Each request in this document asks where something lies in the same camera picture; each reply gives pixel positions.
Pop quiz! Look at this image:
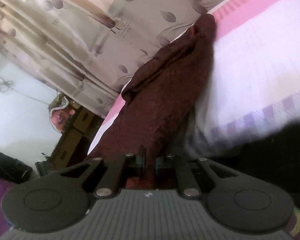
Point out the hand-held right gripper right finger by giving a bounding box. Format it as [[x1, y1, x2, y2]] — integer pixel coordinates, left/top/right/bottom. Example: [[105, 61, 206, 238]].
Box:
[[155, 154, 241, 198]]

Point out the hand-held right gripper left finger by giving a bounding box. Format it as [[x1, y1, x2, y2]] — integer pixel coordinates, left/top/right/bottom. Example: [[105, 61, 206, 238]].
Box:
[[59, 146, 147, 198]]

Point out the dark maroon garment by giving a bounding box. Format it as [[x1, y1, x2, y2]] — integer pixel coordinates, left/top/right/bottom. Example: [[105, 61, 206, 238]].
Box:
[[87, 12, 218, 191]]

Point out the brown wooden cabinet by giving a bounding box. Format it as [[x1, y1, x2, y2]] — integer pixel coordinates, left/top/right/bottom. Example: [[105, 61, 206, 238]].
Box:
[[49, 105, 106, 166]]

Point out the black bag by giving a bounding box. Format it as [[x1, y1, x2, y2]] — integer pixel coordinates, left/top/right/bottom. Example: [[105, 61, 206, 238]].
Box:
[[0, 147, 33, 184]]

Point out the pink and white bedsheet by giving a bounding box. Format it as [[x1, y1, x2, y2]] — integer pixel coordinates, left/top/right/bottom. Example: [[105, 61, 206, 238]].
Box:
[[87, 0, 300, 161]]

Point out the purple patterned cloth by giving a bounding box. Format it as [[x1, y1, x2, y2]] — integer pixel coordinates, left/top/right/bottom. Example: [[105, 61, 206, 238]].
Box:
[[0, 176, 18, 238]]

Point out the beige leaf print curtain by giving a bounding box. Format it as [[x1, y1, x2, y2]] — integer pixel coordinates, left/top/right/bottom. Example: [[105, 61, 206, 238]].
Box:
[[0, 0, 248, 118]]

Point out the thin wall cable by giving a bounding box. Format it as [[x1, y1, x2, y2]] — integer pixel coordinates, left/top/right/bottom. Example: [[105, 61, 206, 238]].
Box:
[[0, 72, 51, 105]]

